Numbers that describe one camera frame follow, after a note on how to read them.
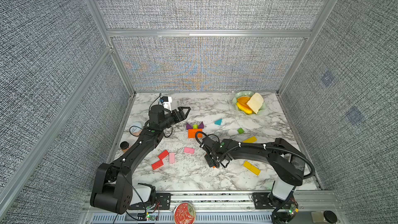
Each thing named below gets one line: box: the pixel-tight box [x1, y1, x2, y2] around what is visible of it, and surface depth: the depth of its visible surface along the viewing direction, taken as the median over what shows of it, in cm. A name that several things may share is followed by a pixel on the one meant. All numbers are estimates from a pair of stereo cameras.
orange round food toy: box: [236, 96, 252, 110], surface depth 108 cm
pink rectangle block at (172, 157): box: [168, 152, 176, 164], surface depth 88 cm
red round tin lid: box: [173, 201, 196, 224], surface depth 69 cm
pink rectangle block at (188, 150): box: [182, 146, 196, 155], surface depth 92 cm
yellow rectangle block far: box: [242, 135, 258, 144], surface depth 97 cm
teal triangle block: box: [214, 118, 223, 126], surface depth 105 cm
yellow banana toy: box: [236, 102, 253, 115], surface depth 106 cm
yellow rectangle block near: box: [243, 160, 261, 176], surface depth 84 cm
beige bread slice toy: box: [246, 92, 264, 115], surface depth 105 cm
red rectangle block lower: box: [151, 159, 164, 171], surface depth 85 cm
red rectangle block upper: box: [157, 149, 170, 160], surface depth 90 cm
